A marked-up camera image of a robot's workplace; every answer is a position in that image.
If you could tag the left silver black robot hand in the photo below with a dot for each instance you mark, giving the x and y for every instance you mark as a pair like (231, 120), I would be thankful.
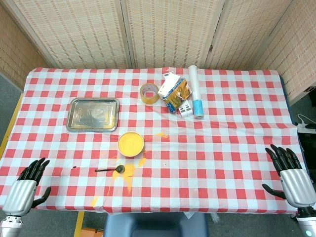
(21, 192)

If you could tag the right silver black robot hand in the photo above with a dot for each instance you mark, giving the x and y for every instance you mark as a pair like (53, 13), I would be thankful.
(296, 185)

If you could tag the dark blue chair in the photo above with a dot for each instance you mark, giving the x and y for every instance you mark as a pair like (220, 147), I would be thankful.
(155, 222)

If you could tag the yellowish packing tape roll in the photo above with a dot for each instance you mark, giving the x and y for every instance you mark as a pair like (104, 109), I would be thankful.
(149, 101)

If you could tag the white power strip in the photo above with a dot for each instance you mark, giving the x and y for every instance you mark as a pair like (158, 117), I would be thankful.
(302, 128)

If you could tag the small white plastic device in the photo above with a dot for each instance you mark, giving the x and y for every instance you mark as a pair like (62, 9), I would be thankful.
(182, 111)
(188, 108)

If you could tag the woven bamboo folding screen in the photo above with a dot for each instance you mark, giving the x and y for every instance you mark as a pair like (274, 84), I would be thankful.
(160, 32)

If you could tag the rectangular steel tray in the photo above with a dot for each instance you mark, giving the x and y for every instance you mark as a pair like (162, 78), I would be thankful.
(92, 114)

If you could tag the large yellow powder spill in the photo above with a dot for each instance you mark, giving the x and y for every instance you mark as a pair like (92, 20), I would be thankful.
(128, 170)

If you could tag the pale yellow powder patch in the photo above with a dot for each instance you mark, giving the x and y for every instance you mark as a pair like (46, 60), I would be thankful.
(95, 201)

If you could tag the metal spoon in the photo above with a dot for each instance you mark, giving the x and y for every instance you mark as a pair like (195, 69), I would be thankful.
(120, 169)

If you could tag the red white checkered tablecloth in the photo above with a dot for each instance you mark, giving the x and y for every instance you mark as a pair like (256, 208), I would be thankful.
(222, 148)

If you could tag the white bowl of yellow powder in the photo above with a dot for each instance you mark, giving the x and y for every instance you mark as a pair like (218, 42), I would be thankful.
(130, 145)

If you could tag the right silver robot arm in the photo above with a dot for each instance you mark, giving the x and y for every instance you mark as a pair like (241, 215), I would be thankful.
(307, 224)

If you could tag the white bag roll blue label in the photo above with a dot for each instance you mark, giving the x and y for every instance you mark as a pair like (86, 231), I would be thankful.
(196, 86)

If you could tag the blue yellow carton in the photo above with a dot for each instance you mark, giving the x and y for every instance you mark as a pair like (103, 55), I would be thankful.
(176, 98)

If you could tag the small yellow powder pile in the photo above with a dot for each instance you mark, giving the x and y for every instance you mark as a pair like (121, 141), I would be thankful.
(161, 134)

